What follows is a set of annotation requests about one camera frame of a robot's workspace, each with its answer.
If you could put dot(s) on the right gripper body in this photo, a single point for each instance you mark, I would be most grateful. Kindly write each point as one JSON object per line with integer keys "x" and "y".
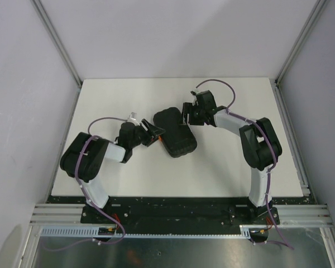
{"x": 196, "y": 118}

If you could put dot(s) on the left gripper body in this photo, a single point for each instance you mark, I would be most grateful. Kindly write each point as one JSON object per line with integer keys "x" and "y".
{"x": 142, "y": 136}

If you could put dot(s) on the black plastic tool case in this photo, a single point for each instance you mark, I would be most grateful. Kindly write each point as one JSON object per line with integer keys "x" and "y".
{"x": 178, "y": 139}

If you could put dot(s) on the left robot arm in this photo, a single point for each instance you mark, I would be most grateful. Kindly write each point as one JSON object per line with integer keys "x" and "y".
{"x": 84, "y": 157}

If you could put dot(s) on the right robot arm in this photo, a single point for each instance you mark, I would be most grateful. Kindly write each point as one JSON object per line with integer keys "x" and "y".
{"x": 260, "y": 144}

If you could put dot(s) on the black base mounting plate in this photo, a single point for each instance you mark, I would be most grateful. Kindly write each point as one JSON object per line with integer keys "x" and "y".
{"x": 171, "y": 214}

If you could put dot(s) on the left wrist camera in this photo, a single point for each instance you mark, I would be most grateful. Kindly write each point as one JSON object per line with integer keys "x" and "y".
{"x": 132, "y": 119}

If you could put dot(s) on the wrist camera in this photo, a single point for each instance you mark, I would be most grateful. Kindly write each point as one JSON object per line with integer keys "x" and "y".
{"x": 194, "y": 92}
{"x": 132, "y": 119}

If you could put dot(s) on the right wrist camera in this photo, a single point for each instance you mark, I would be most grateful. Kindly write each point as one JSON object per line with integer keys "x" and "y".
{"x": 194, "y": 92}

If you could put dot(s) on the grey slotted cable duct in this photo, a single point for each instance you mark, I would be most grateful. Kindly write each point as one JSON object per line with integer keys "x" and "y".
{"x": 236, "y": 232}

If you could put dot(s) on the right aluminium frame post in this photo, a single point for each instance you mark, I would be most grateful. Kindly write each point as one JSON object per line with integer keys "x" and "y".
{"x": 313, "y": 18}

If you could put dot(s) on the aluminium frame post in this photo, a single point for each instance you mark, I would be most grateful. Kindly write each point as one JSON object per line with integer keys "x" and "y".
{"x": 313, "y": 18}
{"x": 56, "y": 40}

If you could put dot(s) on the left aluminium frame post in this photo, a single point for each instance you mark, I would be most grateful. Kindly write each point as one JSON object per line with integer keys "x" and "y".
{"x": 56, "y": 40}

